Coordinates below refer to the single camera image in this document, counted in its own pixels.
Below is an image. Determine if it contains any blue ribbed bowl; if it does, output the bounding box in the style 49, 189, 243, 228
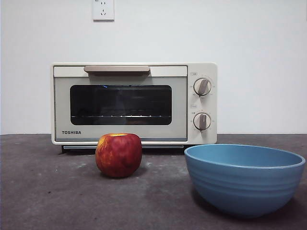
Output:
184, 143, 307, 216

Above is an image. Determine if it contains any cream Toshiba toaster oven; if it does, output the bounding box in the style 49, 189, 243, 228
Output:
50, 62, 218, 155

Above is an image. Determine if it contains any white wall socket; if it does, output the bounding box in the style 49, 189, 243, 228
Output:
93, 0, 115, 22

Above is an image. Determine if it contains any silver oven crumb tray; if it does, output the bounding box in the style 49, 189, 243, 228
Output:
62, 144, 185, 150

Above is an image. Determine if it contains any red yellow apple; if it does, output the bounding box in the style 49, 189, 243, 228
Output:
95, 133, 143, 178

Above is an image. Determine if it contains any metal wire oven rack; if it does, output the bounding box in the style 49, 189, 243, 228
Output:
71, 114, 172, 119

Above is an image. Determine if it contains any beige oven knob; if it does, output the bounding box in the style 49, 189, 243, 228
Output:
193, 112, 212, 131
193, 78, 212, 96

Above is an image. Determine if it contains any oven door with beige handle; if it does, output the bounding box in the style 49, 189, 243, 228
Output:
53, 65, 188, 142

